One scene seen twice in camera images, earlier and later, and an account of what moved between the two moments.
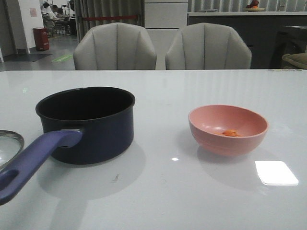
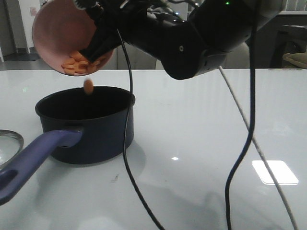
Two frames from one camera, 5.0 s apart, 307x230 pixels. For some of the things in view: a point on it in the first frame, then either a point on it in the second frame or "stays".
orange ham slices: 230,132 -> 78,64
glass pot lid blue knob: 11,144 stays
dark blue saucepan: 89,125 stays
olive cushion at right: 299,60 stays
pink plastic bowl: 226,130 -> 61,27
